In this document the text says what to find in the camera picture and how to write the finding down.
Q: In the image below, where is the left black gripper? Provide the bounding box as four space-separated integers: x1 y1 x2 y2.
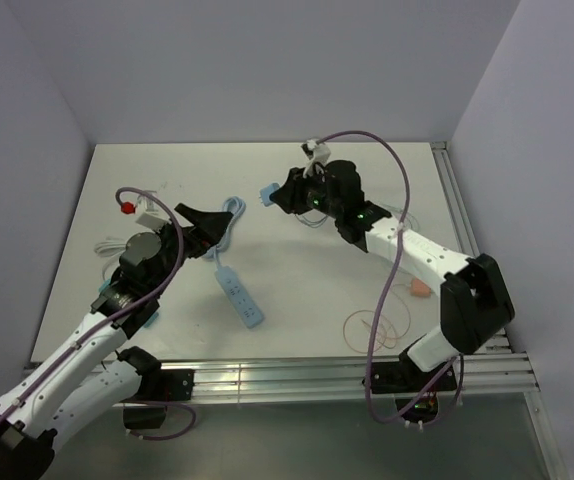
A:
150 203 233 296

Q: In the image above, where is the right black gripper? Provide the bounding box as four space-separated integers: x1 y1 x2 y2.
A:
270 163 342 220

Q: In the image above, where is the blue charger plug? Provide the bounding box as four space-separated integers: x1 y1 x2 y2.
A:
259 183 280 207

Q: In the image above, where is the teal charger cable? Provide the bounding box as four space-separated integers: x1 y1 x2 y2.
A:
376 202 421 234

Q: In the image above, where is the pink charger cable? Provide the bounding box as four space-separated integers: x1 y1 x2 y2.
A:
342 282 414 355

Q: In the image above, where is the pink charger plug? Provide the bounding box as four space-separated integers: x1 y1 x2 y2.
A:
409 278 432 298

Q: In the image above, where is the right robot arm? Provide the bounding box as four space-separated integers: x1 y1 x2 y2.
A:
261 160 515 393

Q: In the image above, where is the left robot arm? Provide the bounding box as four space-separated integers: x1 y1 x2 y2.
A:
0 204 233 479

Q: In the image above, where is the blue power strip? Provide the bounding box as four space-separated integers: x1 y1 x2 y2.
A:
215 266 264 329

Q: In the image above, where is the teal power strip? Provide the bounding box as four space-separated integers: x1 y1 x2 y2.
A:
98 279 160 328

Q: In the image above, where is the blue power strip cord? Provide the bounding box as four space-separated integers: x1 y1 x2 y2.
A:
201 196 247 271

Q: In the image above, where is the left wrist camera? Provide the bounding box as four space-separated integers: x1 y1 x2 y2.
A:
119 201 166 231

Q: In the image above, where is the white power strip cord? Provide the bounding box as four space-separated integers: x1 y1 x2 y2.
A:
93 234 136 279

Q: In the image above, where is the right side aluminium rail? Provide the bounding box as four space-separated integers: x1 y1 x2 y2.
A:
430 142 480 257

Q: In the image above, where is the aluminium rail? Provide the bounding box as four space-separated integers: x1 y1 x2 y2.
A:
430 142 480 257
11 344 541 411

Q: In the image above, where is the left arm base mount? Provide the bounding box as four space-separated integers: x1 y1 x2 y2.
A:
122 369 197 440

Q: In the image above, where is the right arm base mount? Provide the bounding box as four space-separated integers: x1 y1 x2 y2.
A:
362 357 464 430

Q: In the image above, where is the front aluminium rail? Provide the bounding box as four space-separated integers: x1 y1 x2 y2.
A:
11 344 541 411

